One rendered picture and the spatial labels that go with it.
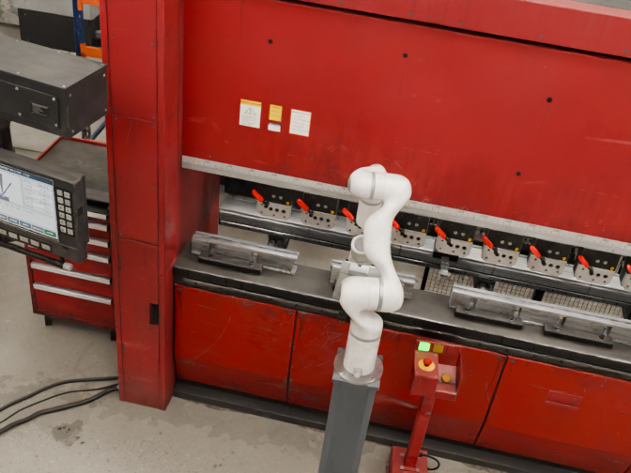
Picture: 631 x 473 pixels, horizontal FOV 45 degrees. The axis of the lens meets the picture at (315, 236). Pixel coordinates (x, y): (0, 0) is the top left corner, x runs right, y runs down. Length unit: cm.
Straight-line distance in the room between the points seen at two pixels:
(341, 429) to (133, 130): 145
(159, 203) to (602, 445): 235
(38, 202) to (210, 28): 93
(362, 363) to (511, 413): 114
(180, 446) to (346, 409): 119
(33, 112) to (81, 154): 145
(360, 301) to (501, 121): 92
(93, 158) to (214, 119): 112
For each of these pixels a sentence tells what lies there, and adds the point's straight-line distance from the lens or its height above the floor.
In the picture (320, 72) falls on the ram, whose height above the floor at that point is 189.
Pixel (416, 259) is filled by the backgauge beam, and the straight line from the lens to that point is 376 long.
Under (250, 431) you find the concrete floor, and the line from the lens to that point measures 405.
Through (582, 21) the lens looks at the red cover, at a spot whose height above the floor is 226.
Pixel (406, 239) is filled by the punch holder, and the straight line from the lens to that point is 336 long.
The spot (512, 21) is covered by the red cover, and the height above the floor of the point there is 222.
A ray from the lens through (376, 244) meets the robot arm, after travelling 272.
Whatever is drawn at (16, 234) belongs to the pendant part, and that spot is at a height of 128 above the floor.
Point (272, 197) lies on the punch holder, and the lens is 337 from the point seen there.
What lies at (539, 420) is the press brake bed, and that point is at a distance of 388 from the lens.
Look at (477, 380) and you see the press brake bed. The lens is 371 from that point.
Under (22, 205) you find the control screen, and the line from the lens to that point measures 305.
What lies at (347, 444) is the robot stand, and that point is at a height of 65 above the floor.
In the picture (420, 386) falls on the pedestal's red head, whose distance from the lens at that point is 340.
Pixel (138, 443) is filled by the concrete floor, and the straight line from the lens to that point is 401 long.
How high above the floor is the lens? 308
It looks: 35 degrees down
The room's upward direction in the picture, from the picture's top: 8 degrees clockwise
